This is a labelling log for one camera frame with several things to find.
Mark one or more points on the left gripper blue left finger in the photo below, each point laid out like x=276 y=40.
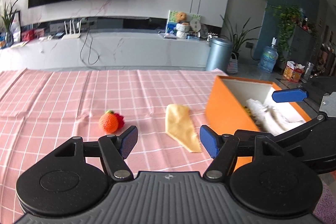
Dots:
x=114 y=150

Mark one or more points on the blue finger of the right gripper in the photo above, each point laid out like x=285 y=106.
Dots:
x=289 y=95
x=247 y=138

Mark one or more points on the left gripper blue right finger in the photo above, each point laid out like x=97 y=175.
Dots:
x=223 y=150

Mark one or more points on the orange crocheted toy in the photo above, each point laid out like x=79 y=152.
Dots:
x=110 y=122

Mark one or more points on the white towel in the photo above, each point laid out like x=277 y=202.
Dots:
x=268 y=119

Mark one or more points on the yellow cloth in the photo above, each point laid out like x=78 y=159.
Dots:
x=180 y=127

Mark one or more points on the orange cardboard carton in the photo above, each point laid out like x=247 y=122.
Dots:
x=293 y=71

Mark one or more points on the yellow snack bag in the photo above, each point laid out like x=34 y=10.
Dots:
x=248 y=111

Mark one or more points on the orange storage box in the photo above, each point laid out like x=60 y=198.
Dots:
x=225 y=108

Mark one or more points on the blue water jug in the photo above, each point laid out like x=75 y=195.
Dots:
x=269 y=57

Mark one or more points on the woven small basket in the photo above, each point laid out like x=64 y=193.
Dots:
x=232 y=68

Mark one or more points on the hanging green vine plant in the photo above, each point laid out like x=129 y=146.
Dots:
x=286 y=17

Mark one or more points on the potted long-leaf plant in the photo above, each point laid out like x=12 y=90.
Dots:
x=235 y=36

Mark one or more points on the pink checkered tablecloth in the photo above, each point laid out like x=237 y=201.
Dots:
x=40 y=110

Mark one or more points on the grey metal trash can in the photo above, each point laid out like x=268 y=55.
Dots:
x=219 y=54

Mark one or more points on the white marble TV console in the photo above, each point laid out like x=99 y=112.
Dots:
x=105 y=50

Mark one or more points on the teddy bear on stand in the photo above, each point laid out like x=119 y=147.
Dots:
x=182 y=27

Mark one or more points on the white wifi router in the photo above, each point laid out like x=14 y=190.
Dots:
x=73 y=31

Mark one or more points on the green picture board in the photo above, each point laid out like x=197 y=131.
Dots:
x=193 y=19

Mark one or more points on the plant in glass vase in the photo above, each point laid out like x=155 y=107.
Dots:
x=8 y=16

